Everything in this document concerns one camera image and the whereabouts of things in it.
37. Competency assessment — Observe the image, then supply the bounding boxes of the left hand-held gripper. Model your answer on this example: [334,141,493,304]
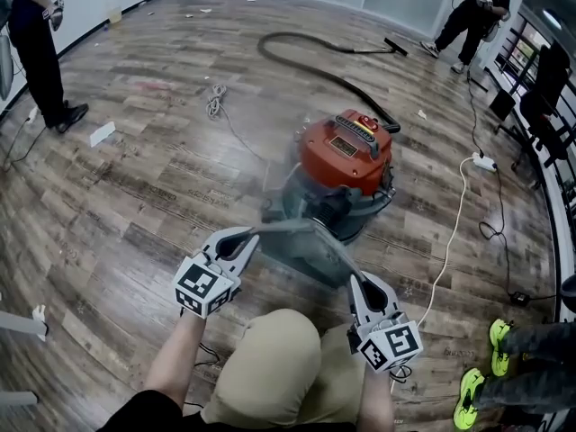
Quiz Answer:
[174,226,261,320]

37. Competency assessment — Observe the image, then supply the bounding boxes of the white power cable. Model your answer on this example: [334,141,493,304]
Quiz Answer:
[390,155,479,393]

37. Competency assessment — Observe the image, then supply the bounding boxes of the thin black floor cable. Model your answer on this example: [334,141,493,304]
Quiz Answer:
[2,113,47,171]

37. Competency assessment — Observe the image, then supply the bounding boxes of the crumpled white paper scrap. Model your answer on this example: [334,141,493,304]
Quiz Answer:
[31,304,48,342]

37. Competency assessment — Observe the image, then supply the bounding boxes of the black floor nozzle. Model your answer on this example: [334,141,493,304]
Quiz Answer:
[350,37,410,58]

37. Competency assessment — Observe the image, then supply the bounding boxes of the black office chair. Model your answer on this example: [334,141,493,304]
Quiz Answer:
[489,42,573,191]

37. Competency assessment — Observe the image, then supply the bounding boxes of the grey coiled cable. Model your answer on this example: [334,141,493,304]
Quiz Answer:
[205,83,274,188]

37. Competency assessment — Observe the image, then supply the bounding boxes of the person's right forearm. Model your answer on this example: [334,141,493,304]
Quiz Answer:
[359,364,398,432]

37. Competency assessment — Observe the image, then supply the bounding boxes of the red and grey vacuum cleaner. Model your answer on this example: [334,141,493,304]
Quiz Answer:
[260,108,401,245]

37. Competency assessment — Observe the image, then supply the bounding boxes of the person's khaki trouser legs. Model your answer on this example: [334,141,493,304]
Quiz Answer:
[200,308,368,428]

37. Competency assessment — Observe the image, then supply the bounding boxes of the person's left forearm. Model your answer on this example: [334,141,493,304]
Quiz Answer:
[143,310,209,404]

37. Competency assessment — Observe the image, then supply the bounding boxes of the neon green shoe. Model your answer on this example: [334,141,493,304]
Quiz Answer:
[489,318,515,377]
[452,367,488,429]

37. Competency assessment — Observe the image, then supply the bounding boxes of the black vacuum hose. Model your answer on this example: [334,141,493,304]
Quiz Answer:
[256,31,401,133]

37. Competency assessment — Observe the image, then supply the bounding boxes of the black cable with adapter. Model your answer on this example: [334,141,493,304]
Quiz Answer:
[478,163,562,307]

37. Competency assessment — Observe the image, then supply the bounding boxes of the white paper sheet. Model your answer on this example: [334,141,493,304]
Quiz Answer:
[88,121,117,149]

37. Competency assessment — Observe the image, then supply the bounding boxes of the black metal railing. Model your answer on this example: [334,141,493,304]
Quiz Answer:
[493,10,576,260]

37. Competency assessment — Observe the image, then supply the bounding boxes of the white power strip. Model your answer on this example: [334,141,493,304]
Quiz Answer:
[472,152,499,173]

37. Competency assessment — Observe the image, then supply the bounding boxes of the person's black shirt sleeve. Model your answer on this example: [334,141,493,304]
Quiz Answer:
[96,389,185,432]

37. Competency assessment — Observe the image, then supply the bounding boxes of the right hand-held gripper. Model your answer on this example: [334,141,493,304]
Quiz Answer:
[348,271,425,374]

